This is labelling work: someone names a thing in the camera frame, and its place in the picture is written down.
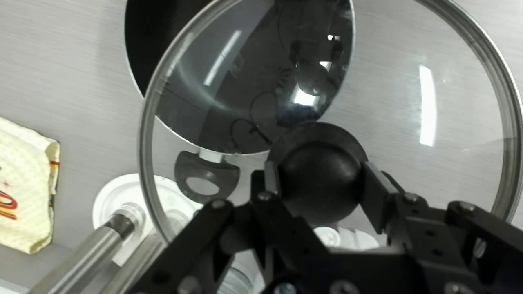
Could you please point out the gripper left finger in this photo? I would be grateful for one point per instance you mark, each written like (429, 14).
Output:
(192, 245)

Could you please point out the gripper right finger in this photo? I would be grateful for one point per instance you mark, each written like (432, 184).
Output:
(425, 232)

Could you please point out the glass lid with black knob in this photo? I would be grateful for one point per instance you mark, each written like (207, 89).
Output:
(320, 175)

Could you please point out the white round plate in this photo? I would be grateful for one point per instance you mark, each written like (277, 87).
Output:
(118, 194)

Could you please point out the cream patterned cloth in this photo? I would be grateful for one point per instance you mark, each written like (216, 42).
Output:
(26, 192)

